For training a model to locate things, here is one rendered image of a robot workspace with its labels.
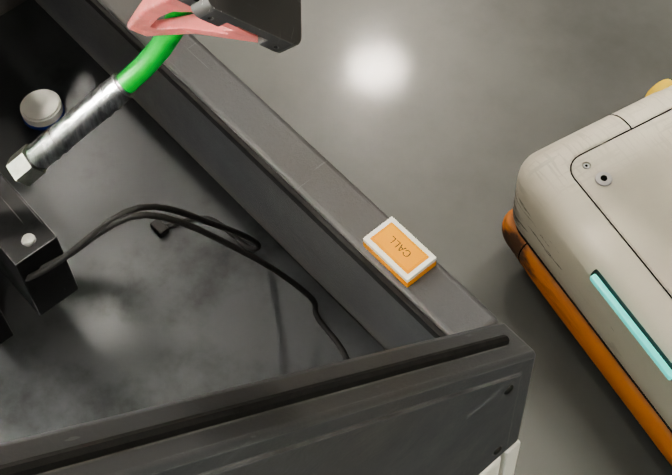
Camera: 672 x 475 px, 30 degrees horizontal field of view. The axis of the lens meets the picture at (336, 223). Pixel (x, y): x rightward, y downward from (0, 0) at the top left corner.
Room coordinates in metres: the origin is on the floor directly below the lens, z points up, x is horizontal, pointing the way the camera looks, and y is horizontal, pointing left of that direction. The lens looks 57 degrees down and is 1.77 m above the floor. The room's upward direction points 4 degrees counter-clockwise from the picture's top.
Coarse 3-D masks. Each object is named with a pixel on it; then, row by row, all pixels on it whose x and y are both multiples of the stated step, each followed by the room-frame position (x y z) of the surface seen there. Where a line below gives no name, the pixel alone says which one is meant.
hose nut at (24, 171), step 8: (16, 152) 0.47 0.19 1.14; (24, 152) 0.46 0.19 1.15; (16, 160) 0.46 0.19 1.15; (24, 160) 0.46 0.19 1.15; (8, 168) 0.46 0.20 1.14; (16, 168) 0.45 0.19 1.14; (24, 168) 0.45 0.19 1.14; (32, 168) 0.45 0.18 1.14; (40, 168) 0.46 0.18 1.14; (16, 176) 0.45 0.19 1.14; (24, 176) 0.45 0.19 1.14; (32, 176) 0.45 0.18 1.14; (40, 176) 0.45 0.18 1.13; (24, 184) 0.45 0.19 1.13
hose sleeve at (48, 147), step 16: (112, 80) 0.48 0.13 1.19; (96, 96) 0.47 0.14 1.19; (112, 96) 0.47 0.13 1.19; (128, 96) 0.47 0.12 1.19; (80, 112) 0.47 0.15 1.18; (96, 112) 0.47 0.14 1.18; (112, 112) 0.47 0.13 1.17; (48, 128) 0.47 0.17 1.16; (64, 128) 0.46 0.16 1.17; (80, 128) 0.46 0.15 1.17; (32, 144) 0.46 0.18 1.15; (48, 144) 0.46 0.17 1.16; (64, 144) 0.46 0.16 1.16; (32, 160) 0.46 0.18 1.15; (48, 160) 0.46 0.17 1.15
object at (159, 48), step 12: (180, 12) 0.48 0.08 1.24; (156, 36) 0.48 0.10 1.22; (168, 36) 0.48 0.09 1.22; (180, 36) 0.48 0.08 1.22; (144, 48) 0.49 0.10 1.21; (156, 48) 0.48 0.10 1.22; (168, 48) 0.48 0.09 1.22; (144, 60) 0.48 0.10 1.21; (156, 60) 0.48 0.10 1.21; (120, 72) 0.48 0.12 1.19; (132, 72) 0.48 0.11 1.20; (144, 72) 0.48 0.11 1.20; (120, 84) 0.47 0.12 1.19; (132, 84) 0.47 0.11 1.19
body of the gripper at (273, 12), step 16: (208, 0) 0.43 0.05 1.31; (224, 0) 0.43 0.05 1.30; (240, 0) 0.44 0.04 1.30; (256, 0) 0.44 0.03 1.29; (272, 0) 0.45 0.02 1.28; (288, 0) 0.45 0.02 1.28; (208, 16) 0.43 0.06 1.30; (224, 16) 0.43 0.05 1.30; (240, 16) 0.43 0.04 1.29; (256, 16) 0.43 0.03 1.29; (272, 16) 0.44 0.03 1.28; (288, 16) 0.45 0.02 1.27; (256, 32) 0.43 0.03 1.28; (272, 32) 0.43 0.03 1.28; (288, 32) 0.44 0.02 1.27; (272, 48) 0.43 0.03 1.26; (288, 48) 0.43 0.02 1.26
